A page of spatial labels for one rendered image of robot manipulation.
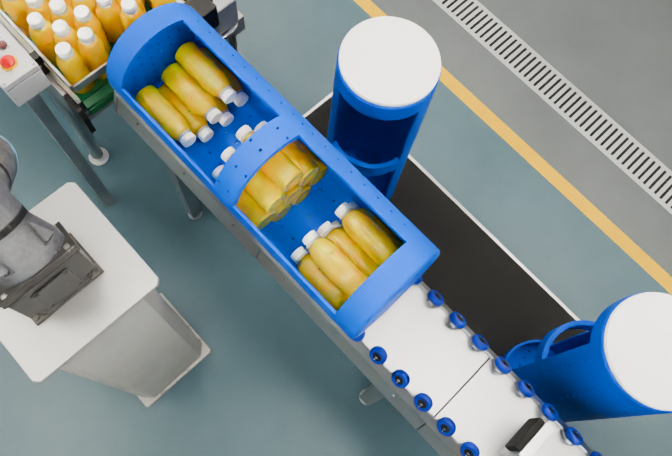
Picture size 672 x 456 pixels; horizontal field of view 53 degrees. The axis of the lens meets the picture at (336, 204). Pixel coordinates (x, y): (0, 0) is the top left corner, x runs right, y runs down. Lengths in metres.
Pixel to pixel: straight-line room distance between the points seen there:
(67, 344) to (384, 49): 1.07
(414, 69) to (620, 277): 1.48
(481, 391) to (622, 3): 2.33
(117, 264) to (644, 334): 1.23
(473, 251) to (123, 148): 1.47
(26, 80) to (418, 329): 1.15
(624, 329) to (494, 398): 0.35
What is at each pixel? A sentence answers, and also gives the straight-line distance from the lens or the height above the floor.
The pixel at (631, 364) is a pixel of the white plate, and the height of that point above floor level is 1.04.
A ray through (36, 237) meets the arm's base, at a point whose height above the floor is 1.36.
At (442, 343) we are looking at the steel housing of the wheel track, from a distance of 1.73.
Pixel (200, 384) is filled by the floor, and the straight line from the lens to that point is 2.63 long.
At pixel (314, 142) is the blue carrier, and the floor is 1.21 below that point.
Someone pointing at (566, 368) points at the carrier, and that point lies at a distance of 1.95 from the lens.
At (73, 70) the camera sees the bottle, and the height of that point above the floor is 1.02.
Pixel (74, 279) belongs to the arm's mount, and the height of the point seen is 1.22.
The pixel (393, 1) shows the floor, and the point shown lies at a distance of 3.27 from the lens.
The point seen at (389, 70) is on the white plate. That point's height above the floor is 1.04.
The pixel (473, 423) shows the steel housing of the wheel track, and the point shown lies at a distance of 1.73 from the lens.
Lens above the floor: 2.60
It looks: 70 degrees down
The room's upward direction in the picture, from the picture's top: 11 degrees clockwise
